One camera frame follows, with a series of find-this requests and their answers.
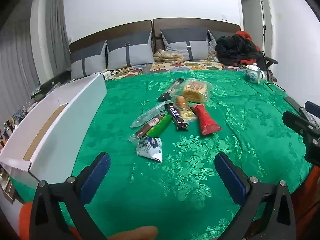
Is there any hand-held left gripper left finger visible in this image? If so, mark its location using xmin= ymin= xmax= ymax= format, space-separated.
xmin=29 ymin=152 xmax=111 ymax=240

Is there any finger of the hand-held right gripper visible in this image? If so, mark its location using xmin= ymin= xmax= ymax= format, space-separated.
xmin=282 ymin=111 xmax=320 ymax=140
xmin=299 ymin=101 xmax=320 ymax=125

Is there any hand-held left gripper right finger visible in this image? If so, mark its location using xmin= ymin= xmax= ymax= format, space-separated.
xmin=214 ymin=152 xmax=297 ymax=240

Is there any white cardboard box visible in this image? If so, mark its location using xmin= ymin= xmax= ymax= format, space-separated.
xmin=0 ymin=73 xmax=108 ymax=188

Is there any white blue milk pouch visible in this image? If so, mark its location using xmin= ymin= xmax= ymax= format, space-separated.
xmin=136 ymin=137 xmax=163 ymax=162

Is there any red snack packet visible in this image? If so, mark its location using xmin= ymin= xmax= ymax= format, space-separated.
xmin=191 ymin=104 xmax=223 ymax=136

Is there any yellow biscuit packet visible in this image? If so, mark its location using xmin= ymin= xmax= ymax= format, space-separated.
xmin=179 ymin=106 xmax=198 ymax=123

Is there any brown fruit bar packet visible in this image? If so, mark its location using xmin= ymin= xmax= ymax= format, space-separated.
xmin=129 ymin=112 xmax=167 ymax=142

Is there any green sausage packet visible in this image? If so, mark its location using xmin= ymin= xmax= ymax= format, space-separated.
xmin=146 ymin=115 xmax=173 ymax=138

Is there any clear jelly stick packet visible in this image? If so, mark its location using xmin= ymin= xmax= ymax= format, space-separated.
xmin=130 ymin=101 xmax=173 ymax=128

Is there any dark chocolate bar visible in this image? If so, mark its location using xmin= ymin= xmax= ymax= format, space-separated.
xmin=165 ymin=104 xmax=189 ymax=131

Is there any bread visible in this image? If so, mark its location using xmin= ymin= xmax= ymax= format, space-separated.
xmin=181 ymin=79 xmax=213 ymax=103

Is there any black stick packet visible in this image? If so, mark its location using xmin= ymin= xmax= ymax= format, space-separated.
xmin=157 ymin=78 xmax=185 ymax=102

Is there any person's left hand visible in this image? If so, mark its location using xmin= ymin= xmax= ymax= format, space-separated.
xmin=107 ymin=226 xmax=158 ymax=240

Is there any orange clothing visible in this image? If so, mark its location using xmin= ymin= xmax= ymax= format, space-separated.
xmin=291 ymin=166 xmax=320 ymax=240
xmin=19 ymin=201 xmax=83 ymax=240

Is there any green floral tablecloth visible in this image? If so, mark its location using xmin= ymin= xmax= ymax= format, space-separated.
xmin=10 ymin=70 xmax=315 ymax=240

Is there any black chair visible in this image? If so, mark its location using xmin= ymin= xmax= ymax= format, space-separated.
xmin=259 ymin=51 xmax=278 ymax=82

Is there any white blue porcelain teapot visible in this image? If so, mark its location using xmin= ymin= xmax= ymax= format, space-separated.
xmin=245 ymin=62 xmax=266 ymax=84

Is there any black jacket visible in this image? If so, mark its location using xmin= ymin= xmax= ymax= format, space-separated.
xmin=215 ymin=34 xmax=262 ymax=67

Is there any red garment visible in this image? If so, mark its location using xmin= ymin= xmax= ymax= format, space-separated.
xmin=235 ymin=31 xmax=260 ymax=67

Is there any white door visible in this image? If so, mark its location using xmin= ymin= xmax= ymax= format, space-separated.
xmin=244 ymin=0 xmax=265 ymax=53

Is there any floral bedsheet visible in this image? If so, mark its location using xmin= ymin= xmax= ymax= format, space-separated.
xmin=105 ymin=59 xmax=247 ymax=77

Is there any folded beige blanket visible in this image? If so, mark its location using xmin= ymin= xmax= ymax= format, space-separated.
xmin=153 ymin=50 xmax=184 ymax=62

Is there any grey curtain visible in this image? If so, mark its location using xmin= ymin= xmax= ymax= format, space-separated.
xmin=0 ymin=0 xmax=70 ymax=120

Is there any black cable on tablecloth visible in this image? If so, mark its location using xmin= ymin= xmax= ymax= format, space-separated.
xmin=262 ymin=79 xmax=285 ymax=92

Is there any thin cable on bed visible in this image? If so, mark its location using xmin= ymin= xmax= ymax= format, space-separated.
xmin=110 ymin=67 xmax=145 ymax=74

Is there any grey strapped pillow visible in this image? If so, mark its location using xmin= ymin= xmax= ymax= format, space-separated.
xmin=106 ymin=31 xmax=155 ymax=68
xmin=160 ymin=27 xmax=210 ymax=61
xmin=208 ymin=31 xmax=218 ymax=52
xmin=71 ymin=40 xmax=108 ymax=79

